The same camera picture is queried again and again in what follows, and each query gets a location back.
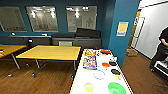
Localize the yellow wall notice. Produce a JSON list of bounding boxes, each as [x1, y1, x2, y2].
[[116, 21, 130, 37]]

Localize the yellow air hockey table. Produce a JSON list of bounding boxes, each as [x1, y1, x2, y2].
[[69, 49, 135, 94]]

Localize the dark grey sofa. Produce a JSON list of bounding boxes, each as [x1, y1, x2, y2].
[[51, 28, 103, 49]]

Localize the yellow wooden table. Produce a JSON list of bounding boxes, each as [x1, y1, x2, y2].
[[0, 44, 26, 78], [15, 45, 82, 80]]

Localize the black paddle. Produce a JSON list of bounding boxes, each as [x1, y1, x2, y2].
[[108, 60, 118, 67], [110, 68, 122, 80]]

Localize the red black striker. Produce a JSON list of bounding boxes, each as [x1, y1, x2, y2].
[[100, 49, 113, 55]]

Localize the brown cardboard box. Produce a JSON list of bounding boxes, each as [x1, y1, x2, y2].
[[126, 48, 139, 58]]

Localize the green plastic bowl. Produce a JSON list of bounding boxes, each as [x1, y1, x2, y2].
[[107, 81, 127, 94]]

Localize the person in black shirt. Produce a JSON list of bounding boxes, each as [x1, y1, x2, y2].
[[149, 26, 168, 72]]

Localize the colourful game box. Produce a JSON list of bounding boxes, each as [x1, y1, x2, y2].
[[82, 55, 99, 71]]

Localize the small yellow bowl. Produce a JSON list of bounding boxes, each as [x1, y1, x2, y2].
[[83, 82, 95, 93]]

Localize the interior glass window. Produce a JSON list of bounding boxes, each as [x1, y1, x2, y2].
[[25, 5, 59, 33], [0, 6, 27, 33], [65, 5, 98, 33]]

